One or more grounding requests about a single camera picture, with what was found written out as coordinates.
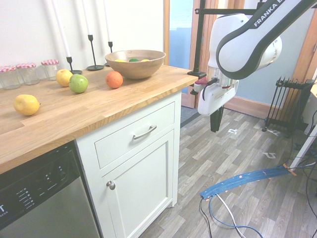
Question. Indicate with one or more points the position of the green lime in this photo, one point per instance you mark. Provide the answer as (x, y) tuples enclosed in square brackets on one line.
[(133, 60)]

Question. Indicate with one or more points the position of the black candle holder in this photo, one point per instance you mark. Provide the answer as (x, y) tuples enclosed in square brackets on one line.
[(110, 44), (69, 60), (95, 67)]

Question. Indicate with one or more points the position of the round metal door knob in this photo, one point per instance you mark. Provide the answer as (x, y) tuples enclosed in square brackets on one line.
[(111, 185)]

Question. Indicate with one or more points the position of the white wooden drawer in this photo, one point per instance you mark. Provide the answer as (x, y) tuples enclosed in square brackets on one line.
[(119, 151)]

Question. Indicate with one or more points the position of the orange fruit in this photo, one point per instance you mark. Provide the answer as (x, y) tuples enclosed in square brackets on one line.
[(114, 79)]

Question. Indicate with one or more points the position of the yellow banana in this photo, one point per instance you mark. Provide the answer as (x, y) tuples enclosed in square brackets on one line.
[(120, 60)]

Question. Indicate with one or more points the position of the green apple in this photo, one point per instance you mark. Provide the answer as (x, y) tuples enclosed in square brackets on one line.
[(78, 83)]

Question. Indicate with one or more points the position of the white floor tape mark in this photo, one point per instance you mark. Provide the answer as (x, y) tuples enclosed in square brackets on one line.
[(232, 131)]

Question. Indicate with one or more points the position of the large wooden bowl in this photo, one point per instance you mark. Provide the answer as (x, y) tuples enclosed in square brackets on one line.
[(135, 69)]

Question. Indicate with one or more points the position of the stainless steel dishwasher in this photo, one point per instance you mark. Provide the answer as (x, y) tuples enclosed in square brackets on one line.
[(49, 210)]

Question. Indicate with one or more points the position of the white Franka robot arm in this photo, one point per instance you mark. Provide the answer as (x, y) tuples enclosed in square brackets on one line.
[(247, 37)]

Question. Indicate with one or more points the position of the yellow apple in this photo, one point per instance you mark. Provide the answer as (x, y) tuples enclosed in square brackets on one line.
[(63, 78)]

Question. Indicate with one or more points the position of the yellow pear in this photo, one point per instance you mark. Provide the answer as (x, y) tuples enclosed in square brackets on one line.
[(26, 105)]

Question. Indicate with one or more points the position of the glass jar with checkered lid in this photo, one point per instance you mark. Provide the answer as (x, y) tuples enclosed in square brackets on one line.
[(50, 70), (27, 74), (8, 79)]

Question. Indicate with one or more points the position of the wooden door frame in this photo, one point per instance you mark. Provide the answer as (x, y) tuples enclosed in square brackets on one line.
[(166, 32)]

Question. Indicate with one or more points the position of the black Ulanzi clamp stand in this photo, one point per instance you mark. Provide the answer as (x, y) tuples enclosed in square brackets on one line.
[(199, 37)]

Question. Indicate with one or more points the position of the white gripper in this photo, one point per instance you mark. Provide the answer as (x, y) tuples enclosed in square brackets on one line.
[(215, 100)]

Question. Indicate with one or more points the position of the white taper candle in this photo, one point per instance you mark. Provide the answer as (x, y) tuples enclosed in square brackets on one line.
[(87, 17), (60, 27), (107, 22)]

